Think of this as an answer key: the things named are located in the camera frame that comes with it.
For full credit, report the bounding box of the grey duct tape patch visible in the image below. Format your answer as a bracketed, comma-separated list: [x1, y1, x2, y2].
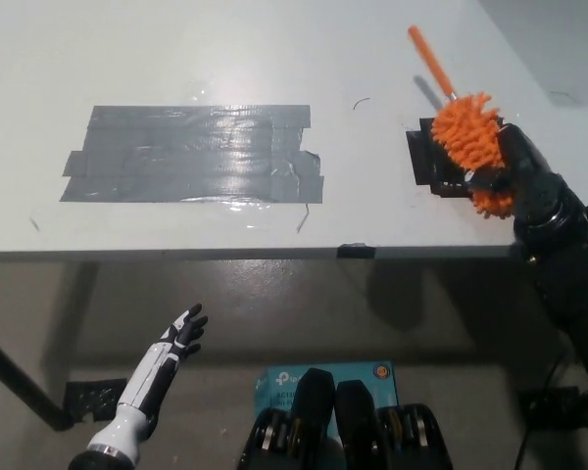
[58, 104, 326, 205]

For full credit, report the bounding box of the small black tape strip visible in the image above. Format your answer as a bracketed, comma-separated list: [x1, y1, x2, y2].
[336, 241, 377, 260]

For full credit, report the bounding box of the teal router cardboard box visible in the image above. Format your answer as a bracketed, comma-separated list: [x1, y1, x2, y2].
[253, 360, 401, 418]

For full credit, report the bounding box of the black tape square patch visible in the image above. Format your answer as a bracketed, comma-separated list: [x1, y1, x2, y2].
[404, 117, 477, 200]

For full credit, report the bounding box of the black metal table leg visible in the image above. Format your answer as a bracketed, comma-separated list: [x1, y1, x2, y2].
[0, 326, 74, 433]

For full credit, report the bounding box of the orange fluffy microfibre duster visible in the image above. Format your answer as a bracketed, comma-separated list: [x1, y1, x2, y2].
[407, 24, 516, 219]

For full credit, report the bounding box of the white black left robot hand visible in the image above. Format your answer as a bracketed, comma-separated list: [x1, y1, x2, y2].
[85, 303, 210, 466]

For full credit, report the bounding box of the black floor tape patch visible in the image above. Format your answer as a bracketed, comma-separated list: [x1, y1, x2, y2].
[62, 377, 129, 423]
[515, 385, 588, 431]

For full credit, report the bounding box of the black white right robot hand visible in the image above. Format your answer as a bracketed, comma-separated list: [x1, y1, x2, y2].
[464, 122, 588, 252]

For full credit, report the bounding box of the thin black cable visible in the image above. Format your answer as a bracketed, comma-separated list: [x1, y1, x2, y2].
[513, 342, 577, 470]

